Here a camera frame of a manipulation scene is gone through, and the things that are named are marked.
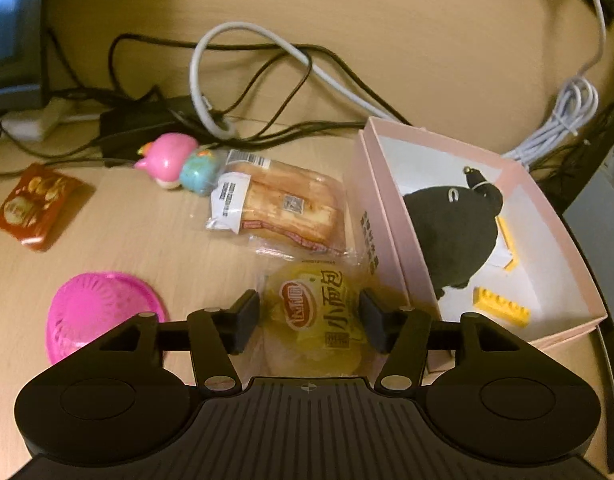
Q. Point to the pink plastic basket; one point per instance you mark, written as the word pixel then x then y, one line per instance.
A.
pixel 97 305

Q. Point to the pink cardboard box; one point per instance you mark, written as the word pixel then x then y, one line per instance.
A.
pixel 372 200

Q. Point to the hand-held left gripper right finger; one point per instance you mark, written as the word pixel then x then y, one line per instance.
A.
pixel 373 321

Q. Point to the toast bread packet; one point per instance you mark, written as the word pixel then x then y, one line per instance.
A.
pixel 287 210

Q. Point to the black power adapter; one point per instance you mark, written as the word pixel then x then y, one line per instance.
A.
pixel 137 127

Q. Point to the pink pig toy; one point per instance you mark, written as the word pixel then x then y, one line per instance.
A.
pixel 172 155

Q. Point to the black plush toy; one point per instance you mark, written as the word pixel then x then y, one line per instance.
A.
pixel 452 230

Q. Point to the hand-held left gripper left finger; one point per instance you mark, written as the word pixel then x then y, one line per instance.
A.
pixel 247 321

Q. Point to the computer monitor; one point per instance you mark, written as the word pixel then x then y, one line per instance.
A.
pixel 12 25

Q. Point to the white power adapter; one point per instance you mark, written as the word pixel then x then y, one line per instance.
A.
pixel 32 122

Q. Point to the yellow building block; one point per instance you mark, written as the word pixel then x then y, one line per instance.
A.
pixel 502 307
pixel 507 240

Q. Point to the computer case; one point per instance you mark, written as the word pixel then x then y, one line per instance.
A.
pixel 592 215

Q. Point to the red snack packet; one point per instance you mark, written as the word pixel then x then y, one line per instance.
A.
pixel 37 200

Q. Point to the small yellow bread packet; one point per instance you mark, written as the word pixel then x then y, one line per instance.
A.
pixel 312 310

